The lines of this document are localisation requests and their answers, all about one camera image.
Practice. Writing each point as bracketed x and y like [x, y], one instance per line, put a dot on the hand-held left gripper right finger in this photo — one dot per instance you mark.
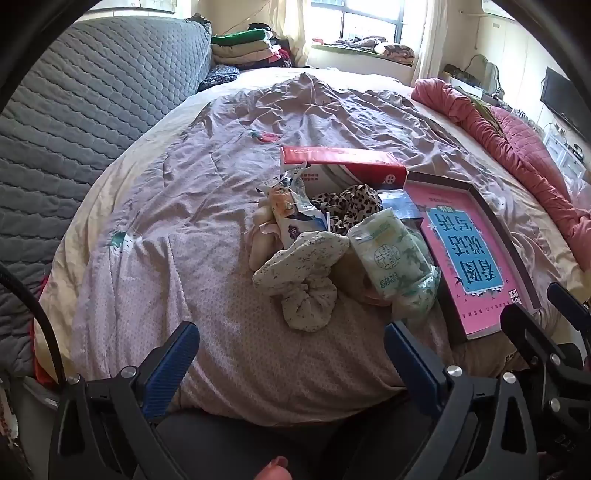
[411, 364]

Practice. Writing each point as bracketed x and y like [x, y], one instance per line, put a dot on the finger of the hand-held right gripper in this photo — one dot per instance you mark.
[565, 295]
[524, 323]

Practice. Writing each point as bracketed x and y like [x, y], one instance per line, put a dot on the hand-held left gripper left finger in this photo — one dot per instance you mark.
[171, 357]

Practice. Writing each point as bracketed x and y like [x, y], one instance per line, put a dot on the green and white packet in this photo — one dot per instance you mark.
[392, 263]

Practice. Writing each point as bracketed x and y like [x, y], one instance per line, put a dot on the cream floral cloth hat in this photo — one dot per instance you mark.
[300, 267]

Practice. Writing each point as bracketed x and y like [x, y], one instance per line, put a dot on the cream plush bear pink dress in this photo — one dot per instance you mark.
[261, 240]

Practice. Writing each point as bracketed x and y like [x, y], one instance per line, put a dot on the dark blue book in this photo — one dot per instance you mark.
[401, 205]

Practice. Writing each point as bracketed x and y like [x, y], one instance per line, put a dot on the leopard print scarf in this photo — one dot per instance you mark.
[351, 203]

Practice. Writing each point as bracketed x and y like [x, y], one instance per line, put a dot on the white and purple packet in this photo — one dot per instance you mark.
[300, 230]

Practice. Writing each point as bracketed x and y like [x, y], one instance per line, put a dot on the red cloth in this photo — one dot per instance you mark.
[44, 374]

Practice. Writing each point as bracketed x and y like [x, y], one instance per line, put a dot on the white drawer cabinet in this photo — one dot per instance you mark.
[565, 154]

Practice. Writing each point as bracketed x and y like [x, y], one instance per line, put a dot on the pink ruffled quilt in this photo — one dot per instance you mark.
[521, 147]

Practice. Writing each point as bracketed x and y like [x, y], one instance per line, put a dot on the lilac printed bed quilt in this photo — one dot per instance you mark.
[184, 184]

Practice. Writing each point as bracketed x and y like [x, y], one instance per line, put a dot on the black flat screen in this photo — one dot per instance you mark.
[561, 97]

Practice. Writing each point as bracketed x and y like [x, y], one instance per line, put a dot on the red and white carton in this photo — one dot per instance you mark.
[346, 161]

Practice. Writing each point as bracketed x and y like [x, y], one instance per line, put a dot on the pale green rounded object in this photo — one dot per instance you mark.
[485, 71]

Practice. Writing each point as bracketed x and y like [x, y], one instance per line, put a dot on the grey quilted headboard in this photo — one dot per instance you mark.
[92, 115]

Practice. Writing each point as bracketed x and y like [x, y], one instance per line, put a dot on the dark patterned cloth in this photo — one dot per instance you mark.
[217, 77]

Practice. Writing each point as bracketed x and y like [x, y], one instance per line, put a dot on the cream curtain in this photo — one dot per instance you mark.
[431, 41]

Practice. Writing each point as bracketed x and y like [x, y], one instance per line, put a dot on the clothes on window sill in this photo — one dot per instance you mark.
[392, 50]

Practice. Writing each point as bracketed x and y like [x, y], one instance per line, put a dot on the stack of folded clothes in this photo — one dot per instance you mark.
[244, 50]

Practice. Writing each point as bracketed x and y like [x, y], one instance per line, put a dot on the window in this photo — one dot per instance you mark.
[369, 18]

